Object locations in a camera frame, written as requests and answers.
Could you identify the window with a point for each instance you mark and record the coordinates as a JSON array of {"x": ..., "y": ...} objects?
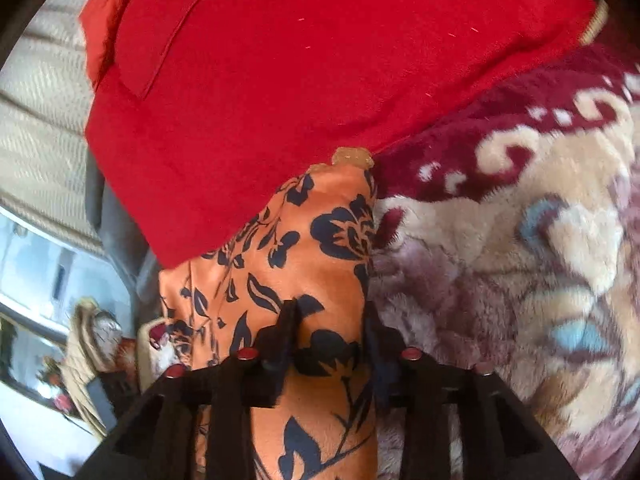
[{"x": 40, "y": 260}]

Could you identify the orange floral garment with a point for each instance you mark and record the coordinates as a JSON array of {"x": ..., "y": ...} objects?
[{"x": 320, "y": 270}]

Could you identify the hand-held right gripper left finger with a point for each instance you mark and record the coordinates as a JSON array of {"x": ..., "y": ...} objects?
[{"x": 277, "y": 360}]

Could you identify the maroon and cream patterned blanket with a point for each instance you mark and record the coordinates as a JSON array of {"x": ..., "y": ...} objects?
[{"x": 500, "y": 270}]

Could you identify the red garment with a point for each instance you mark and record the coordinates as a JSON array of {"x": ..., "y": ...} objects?
[{"x": 300, "y": 85}]

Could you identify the beige cloth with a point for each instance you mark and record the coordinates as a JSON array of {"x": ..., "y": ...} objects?
[{"x": 95, "y": 340}]

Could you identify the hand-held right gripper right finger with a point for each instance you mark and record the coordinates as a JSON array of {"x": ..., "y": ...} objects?
[{"x": 386, "y": 375}]

